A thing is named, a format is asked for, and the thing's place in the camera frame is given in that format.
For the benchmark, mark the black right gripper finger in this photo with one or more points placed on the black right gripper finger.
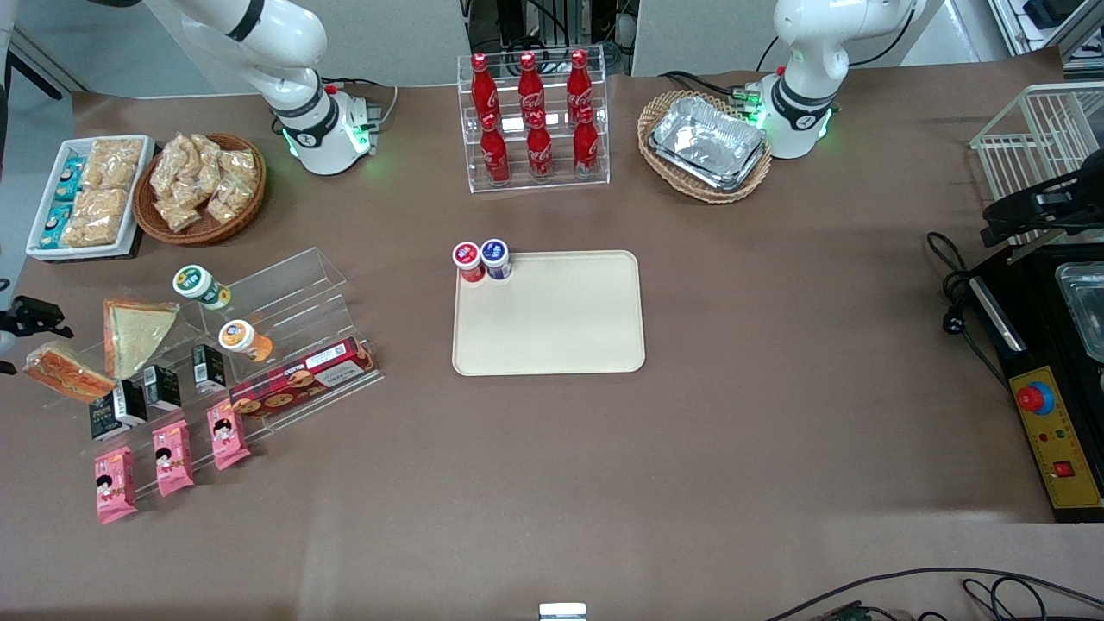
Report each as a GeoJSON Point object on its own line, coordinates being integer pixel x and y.
{"type": "Point", "coordinates": [53, 319]}

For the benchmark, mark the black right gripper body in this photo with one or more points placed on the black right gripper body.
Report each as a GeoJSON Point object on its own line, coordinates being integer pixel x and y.
{"type": "Point", "coordinates": [23, 316]}

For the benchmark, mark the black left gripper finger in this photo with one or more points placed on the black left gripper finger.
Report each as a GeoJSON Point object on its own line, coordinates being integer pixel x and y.
{"type": "Point", "coordinates": [1005, 224]}

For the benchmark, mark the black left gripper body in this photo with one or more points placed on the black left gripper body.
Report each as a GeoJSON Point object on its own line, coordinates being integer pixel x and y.
{"type": "Point", "coordinates": [1063, 204]}

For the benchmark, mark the orange sandwich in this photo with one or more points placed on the orange sandwich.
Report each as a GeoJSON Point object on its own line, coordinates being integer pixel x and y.
{"type": "Point", "coordinates": [69, 371]}

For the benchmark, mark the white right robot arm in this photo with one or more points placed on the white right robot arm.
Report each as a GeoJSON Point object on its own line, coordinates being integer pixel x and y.
{"type": "Point", "coordinates": [285, 78]}

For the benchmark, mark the white triangle sandwich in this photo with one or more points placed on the white triangle sandwich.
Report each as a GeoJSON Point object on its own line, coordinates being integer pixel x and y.
{"type": "Point", "coordinates": [134, 336]}

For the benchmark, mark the white rectangular snack tray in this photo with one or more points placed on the white rectangular snack tray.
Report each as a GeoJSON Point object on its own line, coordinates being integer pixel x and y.
{"type": "Point", "coordinates": [136, 203]}

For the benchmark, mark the silver foil tray stack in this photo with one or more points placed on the silver foil tray stack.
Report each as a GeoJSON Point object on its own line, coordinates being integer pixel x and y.
{"type": "Point", "coordinates": [707, 138]}

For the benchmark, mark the beige plastic tray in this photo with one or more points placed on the beige plastic tray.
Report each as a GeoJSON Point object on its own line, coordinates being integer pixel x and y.
{"type": "Point", "coordinates": [552, 319]}

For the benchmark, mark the blue snack packet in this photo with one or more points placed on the blue snack packet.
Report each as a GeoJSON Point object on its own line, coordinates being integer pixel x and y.
{"type": "Point", "coordinates": [69, 183]}
{"type": "Point", "coordinates": [59, 218]}

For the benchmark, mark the large bagged cracker pack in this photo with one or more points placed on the large bagged cracker pack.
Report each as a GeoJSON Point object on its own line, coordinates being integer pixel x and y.
{"type": "Point", "coordinates": [97, 216]}
{"type": "Point", "coordinates": [114, 164]}

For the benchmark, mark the black drink carton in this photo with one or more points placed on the black drink carton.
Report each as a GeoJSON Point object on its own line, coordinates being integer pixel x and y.
{"type": "Point", "coordinates": [108, 418]}
{"type": "Point", "coordinates": [162, 388]}
{"type": "Point", "coordinates": [209, 366]}

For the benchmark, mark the steel container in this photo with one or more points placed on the steel container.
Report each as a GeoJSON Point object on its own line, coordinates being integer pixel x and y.
{"type": "Point", "coordinates": [1085, 310]}

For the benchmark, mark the black sealing machine yellow panel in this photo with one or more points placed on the black sealing machine yellow panel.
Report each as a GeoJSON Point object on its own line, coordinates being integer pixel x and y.
{"type": "Point", "coordinates": [1039, 345]}

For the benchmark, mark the green lid can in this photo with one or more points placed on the green lid can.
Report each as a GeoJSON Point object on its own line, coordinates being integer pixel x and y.
{"type": "Point", "coordinates": [197, 285]}

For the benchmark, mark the clear bagged snack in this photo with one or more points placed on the clear bagged snack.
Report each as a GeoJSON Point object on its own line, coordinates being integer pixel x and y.
{"type": "Point", "coordinates": [205, 159]}
{"type": "Point", "coordinates": [170, 168]}
{"type": "Point", "coordinates": [178, 213]}
{"type": "Point", "coordinates": [240, 166]}
{"type": "Point", "coordinates": [226, 200]}

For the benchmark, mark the dark brown wicker basket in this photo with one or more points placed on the dark brown wicker basket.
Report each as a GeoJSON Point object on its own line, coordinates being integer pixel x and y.
{"type": "Point", "coordinates": [203, 233]}

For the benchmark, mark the pink snack packet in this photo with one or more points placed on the pink snack packet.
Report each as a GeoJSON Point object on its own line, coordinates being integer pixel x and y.
{"type": "Point", "coordinates": [115, 485]}
{"type": "Point", "coordinates": [172, 457]}
{"type": "Point", "coordinates": [228, 435]}

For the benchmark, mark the clear acrylic tiered stand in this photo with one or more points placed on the clear acrylic tiered stand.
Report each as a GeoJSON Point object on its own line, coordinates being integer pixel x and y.
{"type": "Point", "coordinates": [293, 293]}

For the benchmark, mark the long red cookie box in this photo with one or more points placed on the long red cookie box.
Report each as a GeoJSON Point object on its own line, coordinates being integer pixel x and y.
{"type": "Point", "coordinates": [302, 379]}

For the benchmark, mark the light wicker basket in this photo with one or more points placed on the light wicker basket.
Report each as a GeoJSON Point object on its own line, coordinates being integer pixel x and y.
{"type": "Point", "coordinates": [664, 177]}

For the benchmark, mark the red lid can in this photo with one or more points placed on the red lid can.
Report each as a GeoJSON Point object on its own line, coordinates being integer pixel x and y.
{"type": "Point", "coordinates": [467, 259]}

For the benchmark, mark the clear acrylic bottle rack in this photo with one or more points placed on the clear acrylic bottle rack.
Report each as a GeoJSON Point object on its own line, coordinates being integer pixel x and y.
{"type": "Point", "coordinates": [595, 129]}

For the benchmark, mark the red cola bottle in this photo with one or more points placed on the red cola bottle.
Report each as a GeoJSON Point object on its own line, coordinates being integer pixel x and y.
{"type": "Point", "coordinates": [579, 82]}
{"type": "Point", "coordinates": [481, 86]}
{"type": "Point", "coordinates": [495, 155]}
{"type": "Point", "coordinates": [540, 153]}
{"type": "Point", "coordinates": [530, 84]}
{"type": "Point", "coordinates": [586, 148]}

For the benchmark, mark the blue lid can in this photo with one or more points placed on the blue lid can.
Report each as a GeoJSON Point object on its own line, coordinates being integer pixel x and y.
{"type": "Point", "coordinates": [496, 256]}

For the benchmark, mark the black background equipment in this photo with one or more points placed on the black background equipment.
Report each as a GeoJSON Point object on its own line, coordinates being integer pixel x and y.
{"type": "Point", "coordinates": [517, 21]}

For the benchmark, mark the small silver metal block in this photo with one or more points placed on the small silver metal block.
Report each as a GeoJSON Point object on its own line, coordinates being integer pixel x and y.
{"type": "Point", "coordinates": [562, 611]}

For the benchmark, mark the aluminium frame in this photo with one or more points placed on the aluminium frame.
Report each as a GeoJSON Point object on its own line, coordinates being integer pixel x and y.
{"type": "Point", "coordinates": [1035, 30]}

